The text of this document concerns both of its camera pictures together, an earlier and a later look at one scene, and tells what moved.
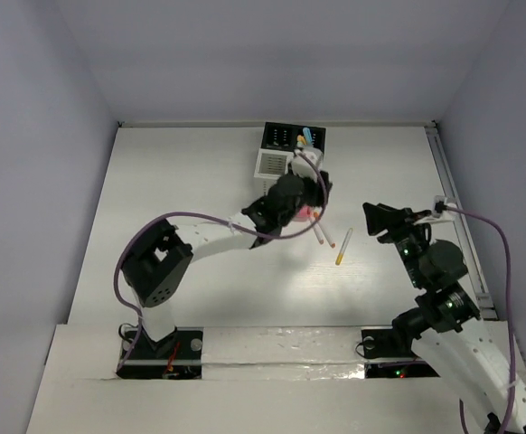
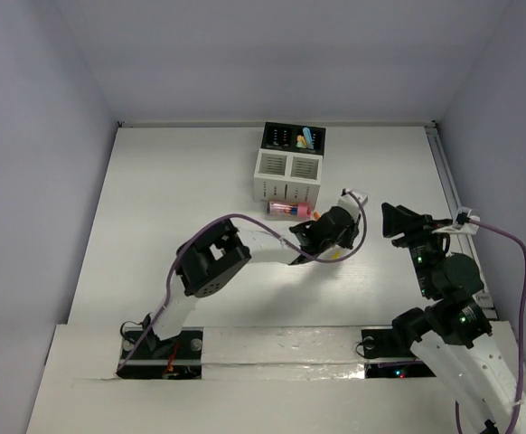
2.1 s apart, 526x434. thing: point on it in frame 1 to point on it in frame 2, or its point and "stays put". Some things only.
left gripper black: (314, 192) to (314, 235)
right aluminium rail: (449, 185) stays put
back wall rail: (262, 123) stays put
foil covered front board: (282, 353) stays put
